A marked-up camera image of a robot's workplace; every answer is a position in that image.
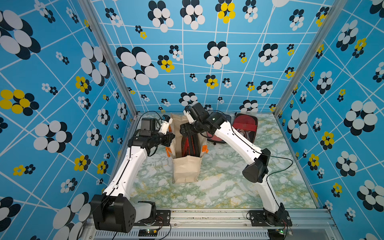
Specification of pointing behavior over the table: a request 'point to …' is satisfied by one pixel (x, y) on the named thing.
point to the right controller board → (276, 234)
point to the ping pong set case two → (245, 125)
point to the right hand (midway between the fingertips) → (188, 128)
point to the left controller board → (147, 232)
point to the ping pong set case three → (191, 145)
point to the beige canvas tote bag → (185, 169)
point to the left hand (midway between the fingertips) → (175, 134)
